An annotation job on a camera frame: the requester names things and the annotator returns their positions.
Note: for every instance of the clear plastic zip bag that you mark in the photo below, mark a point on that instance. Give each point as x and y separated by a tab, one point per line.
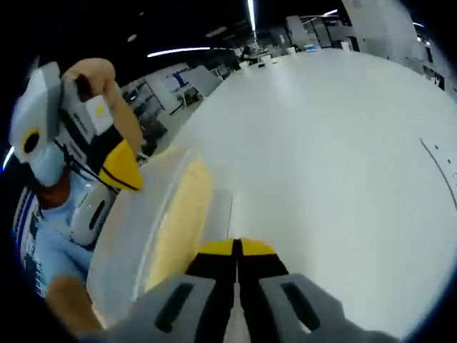
125	232

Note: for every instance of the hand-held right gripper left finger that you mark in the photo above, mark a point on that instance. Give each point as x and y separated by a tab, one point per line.
185	303

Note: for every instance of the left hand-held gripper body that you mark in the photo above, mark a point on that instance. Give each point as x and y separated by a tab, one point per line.
39	107

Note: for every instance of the long ceiling light strip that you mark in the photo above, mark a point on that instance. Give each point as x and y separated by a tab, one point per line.
251	14
178	51

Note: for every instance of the blue white small box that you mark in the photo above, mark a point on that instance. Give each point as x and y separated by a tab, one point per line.
310	48

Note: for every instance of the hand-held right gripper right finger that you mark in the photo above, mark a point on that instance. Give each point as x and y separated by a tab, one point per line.
278	307

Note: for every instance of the white chest device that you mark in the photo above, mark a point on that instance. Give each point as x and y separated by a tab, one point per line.
84	221

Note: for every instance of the person's left hand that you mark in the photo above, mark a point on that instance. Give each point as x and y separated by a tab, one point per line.
100	71

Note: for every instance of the white square pillar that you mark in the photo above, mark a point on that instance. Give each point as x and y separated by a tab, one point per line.
378	25

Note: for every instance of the person in blue shirt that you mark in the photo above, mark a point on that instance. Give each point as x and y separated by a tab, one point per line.
60	250

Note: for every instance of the light blue face mask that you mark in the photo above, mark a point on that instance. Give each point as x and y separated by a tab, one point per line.
50	166

